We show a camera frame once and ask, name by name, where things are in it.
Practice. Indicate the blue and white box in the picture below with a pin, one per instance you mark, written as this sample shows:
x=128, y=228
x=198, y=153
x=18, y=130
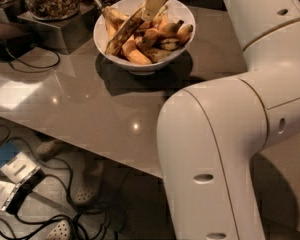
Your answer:
x=15, y=164

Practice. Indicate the white open box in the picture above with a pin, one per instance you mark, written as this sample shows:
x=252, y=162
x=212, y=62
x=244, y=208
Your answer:
x=8, y=193

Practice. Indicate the beige clog shoe upper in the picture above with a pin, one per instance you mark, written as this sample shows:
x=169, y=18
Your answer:
x=49, y=149

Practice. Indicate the beige clog shoe middle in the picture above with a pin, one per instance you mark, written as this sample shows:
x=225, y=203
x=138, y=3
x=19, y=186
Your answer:
x=90, y=183

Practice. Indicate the small banana right edge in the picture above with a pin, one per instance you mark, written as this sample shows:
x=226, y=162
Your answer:
x=184, y=34

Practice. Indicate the small spotted banana lower right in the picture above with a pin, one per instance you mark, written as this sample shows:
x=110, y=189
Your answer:
x=169, y=44

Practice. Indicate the glass jar of nuts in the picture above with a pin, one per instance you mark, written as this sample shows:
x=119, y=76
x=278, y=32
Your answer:
x=52, y=10

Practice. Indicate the grey metal stand block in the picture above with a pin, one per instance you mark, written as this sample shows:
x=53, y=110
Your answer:
x=64, y=36

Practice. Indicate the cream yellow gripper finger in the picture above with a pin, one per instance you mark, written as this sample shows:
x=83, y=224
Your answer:
x=151, y=8

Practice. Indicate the white ceramic bowl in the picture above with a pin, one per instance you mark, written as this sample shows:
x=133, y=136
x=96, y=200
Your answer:
x=176, y=11

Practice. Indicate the small yellow banana centre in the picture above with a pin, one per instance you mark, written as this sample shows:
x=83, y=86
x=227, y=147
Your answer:
x=169, y=29

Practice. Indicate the beige clog shoe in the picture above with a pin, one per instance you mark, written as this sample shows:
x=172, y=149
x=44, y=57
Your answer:
x=62, y=231
x=90, y=183
x=49, y=149

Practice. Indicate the long spotted ripe banana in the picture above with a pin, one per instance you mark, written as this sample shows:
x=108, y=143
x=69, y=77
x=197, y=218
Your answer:
x=125, y=31

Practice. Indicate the brown-spotted banana at left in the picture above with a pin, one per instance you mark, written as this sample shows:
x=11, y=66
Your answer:
x=114, y=15

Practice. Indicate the yellow banana bottom right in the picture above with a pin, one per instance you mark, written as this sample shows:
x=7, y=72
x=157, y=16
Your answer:
x=154, y=54

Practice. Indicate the small banana under long one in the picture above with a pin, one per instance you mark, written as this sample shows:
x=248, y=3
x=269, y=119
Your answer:
x=150, y=37

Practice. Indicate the beige clog shoe bottom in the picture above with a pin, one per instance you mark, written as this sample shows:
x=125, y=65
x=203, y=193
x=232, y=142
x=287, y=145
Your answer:
x=62, y=231

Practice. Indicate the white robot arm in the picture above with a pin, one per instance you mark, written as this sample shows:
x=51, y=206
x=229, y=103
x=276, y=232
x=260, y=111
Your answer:
x=208, y=132

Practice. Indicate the orange banana at bottom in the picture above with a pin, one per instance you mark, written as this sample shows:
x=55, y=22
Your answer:
x=132, y=53

